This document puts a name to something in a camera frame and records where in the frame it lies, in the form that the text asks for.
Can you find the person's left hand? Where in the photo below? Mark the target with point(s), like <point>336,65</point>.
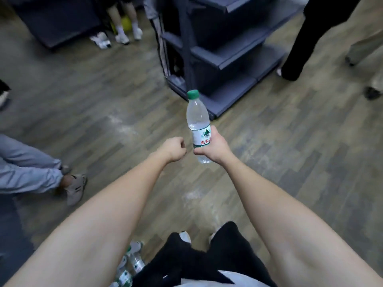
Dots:
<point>173,149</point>

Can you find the person's white shoe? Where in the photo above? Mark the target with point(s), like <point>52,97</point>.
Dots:
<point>212,237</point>
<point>186,237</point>

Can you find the yellow floor object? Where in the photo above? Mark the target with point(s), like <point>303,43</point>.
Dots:
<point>126,23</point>

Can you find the person's white shirt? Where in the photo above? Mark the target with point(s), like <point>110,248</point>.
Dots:
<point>227,279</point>

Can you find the blue grey shelf unit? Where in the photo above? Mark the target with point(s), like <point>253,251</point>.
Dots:
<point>224,56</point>
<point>60,20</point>

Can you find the beige floor shoe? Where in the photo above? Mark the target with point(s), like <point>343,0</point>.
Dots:
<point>76,188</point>

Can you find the lone water bottle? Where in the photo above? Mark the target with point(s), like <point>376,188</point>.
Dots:
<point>197,116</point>

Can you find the person's white left shoe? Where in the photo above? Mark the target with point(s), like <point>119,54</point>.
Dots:
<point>186,237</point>

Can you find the person's left forearm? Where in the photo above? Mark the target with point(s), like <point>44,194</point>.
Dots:
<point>89,230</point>

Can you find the person's white right shoe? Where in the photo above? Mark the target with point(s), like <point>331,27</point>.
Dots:
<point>212,237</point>

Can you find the water bottles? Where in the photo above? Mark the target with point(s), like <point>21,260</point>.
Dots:
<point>134,260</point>

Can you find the person's black shorts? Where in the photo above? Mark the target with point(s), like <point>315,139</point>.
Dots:
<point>224,254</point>

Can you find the person's right forearm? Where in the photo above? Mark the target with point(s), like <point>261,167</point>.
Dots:
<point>299,221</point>

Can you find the person's right hand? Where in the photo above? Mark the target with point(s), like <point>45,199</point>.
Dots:
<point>218,149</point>

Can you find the white black floor sneaker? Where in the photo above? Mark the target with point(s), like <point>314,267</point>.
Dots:
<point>101,40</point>

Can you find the white black floor shoe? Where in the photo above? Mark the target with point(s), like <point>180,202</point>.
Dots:
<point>65,169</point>

